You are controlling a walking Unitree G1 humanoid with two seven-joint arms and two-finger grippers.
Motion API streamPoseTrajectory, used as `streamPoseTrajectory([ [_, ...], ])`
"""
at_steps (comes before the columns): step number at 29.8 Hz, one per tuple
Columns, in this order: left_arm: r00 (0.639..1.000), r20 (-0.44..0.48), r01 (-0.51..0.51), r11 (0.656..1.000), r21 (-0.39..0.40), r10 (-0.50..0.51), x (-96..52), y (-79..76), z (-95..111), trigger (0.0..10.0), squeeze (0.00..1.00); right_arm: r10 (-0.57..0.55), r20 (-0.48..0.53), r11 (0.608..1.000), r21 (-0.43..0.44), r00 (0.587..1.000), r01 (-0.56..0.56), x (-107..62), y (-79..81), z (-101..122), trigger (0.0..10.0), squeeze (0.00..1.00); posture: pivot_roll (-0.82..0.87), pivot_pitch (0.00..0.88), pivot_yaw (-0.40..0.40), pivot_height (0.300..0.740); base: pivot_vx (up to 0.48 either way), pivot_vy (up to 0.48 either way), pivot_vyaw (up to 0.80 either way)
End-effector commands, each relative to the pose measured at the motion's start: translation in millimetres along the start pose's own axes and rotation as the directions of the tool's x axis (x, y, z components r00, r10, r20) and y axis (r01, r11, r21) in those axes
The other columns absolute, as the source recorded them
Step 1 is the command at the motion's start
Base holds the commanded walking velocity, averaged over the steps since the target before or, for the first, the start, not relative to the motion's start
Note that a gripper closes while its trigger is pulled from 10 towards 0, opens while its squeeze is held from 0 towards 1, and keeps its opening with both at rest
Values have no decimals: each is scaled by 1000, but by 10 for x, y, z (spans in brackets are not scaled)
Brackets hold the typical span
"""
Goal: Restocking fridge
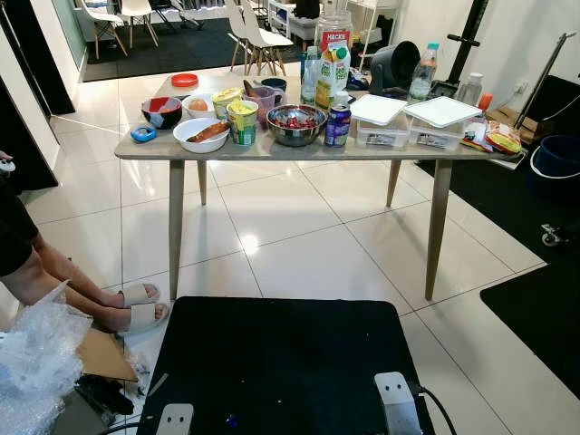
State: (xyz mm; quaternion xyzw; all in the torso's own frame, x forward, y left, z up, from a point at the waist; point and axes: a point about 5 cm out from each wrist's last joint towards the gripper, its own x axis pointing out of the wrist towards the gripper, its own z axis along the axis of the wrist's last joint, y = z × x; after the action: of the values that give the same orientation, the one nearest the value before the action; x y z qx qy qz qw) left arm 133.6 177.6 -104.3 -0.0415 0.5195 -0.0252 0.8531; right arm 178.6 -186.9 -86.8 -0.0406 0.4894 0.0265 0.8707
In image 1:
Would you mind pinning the black and red bowl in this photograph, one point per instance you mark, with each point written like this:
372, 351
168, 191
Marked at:
161, 111

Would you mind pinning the white chair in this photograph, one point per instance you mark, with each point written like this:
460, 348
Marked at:
136, 9
101, 18
237, 23
267, 38

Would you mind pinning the blue bucket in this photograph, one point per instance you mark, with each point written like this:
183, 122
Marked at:
555, 163

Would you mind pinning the wide white bowl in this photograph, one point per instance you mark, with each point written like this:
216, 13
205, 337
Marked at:
186, 140

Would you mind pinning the yellow-lidded noodle cup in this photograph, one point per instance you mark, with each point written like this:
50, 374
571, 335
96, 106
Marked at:
242, 122
226, 96

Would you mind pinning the red fruit pieces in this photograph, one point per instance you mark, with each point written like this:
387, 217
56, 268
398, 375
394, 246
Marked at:
296, 120

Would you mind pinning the blue digital timer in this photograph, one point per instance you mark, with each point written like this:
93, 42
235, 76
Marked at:
143, 134

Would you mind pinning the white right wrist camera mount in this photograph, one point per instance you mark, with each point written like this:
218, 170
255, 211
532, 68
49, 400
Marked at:
397, 403

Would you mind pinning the blue-capped water bottle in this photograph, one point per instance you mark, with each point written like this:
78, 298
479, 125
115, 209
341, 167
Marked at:
423, 72

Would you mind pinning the clear bubble wrap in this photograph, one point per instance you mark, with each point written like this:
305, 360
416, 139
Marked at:
36, 362

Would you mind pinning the brown cardboard sheet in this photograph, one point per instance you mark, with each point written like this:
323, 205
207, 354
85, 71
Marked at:
104, 358

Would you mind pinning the small white bowl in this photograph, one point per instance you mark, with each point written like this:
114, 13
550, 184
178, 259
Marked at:
188, 111

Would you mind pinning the colourful snack packet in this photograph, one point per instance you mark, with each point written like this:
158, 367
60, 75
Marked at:
497, 138

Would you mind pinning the brown sweet potato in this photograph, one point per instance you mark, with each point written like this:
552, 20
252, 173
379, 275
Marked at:
208, 132

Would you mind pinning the pink plastic jug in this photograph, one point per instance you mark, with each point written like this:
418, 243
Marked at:
269, 101

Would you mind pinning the clear Hacks candy jar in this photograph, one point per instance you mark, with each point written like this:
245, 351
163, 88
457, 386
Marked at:
333, 32

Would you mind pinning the clear water bottle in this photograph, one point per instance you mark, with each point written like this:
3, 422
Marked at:
309, 77

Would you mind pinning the black tripod stand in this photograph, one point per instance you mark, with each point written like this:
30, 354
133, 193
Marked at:
471, 36

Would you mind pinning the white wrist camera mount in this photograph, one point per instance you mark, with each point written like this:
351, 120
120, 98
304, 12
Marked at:
175, 420
397, 403

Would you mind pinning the white handheld controller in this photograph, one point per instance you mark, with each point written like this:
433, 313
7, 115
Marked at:
7, 166

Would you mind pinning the light wooden table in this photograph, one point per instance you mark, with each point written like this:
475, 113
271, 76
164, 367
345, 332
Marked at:
176, 227

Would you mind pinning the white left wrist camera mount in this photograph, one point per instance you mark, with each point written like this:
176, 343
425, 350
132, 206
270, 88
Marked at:
175, 420

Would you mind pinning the clear box white lid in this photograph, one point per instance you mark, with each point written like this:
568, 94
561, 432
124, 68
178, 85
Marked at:
441, 112
378, 111

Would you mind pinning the person in black shorts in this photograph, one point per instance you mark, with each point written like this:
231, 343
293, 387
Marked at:
36, 263

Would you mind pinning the steel bowl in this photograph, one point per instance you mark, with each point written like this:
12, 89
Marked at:
296, 138

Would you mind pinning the black round fan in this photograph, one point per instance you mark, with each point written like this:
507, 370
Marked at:
394, 63

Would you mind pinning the round tan fruit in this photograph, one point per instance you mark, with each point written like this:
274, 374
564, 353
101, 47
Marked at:
198, 104

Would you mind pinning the black floor mat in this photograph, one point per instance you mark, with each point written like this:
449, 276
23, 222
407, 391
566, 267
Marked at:
539, 317

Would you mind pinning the green yellow juice carton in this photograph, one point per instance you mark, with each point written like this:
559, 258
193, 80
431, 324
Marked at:
332, 77

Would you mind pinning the dark blue bowl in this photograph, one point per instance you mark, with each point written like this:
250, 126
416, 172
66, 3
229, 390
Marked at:
274, 84

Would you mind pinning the white-capped clear bottle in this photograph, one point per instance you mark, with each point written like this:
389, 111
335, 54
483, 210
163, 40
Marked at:
469, 89

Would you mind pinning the white slide sandal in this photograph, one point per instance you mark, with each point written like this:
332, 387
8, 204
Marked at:
145, 315
140, 294

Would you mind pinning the orange-capped bottle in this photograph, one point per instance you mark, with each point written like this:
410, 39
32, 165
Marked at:
486, 101

